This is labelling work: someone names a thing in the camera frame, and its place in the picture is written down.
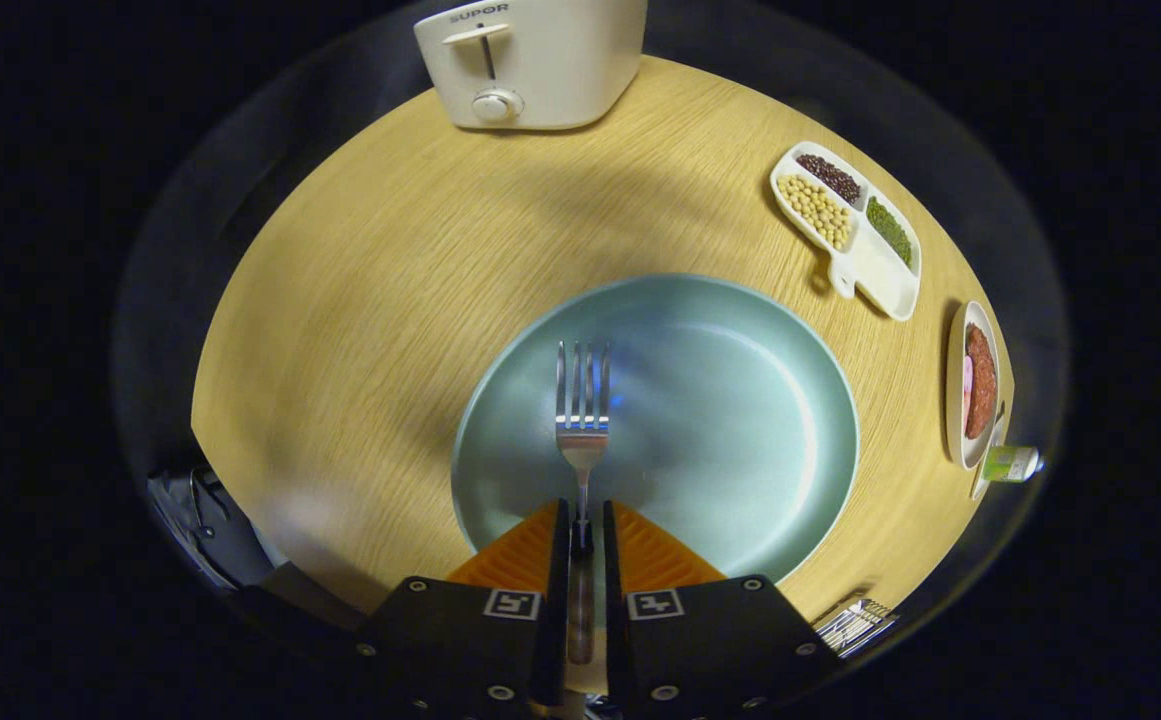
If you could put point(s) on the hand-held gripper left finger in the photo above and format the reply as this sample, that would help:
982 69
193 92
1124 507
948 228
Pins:
460 640

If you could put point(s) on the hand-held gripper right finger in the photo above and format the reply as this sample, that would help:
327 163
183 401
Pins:
720 640

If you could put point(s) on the metal fork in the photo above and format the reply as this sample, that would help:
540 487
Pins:
582 445

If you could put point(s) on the light green plate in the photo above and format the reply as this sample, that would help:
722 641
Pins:
720 420

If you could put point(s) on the dark bag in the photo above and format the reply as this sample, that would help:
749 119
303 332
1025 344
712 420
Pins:
215 530

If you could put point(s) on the small white saucer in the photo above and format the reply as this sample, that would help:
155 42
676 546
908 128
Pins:
985 487

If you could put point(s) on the white plate with food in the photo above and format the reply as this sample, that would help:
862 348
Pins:
955 400

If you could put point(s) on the green label bottle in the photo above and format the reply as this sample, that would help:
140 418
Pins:
1010 464

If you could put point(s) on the pink ham slice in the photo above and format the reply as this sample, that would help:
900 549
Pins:
967 385

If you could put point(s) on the brown meat steak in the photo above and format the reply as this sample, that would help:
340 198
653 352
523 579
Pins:
982 380

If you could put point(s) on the white divided tray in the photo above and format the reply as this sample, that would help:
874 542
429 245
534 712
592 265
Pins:
880 280

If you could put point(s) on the white rice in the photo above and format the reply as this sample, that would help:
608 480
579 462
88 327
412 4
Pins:
885 280

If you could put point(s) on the yellow soybeans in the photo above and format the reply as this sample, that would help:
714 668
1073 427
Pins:
815 210

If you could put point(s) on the green mung beans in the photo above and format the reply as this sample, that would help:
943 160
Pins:
890 232

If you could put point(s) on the dark red beans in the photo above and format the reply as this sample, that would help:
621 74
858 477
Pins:
830 178

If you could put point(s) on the white toaster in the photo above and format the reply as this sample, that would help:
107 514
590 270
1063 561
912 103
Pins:
540 70

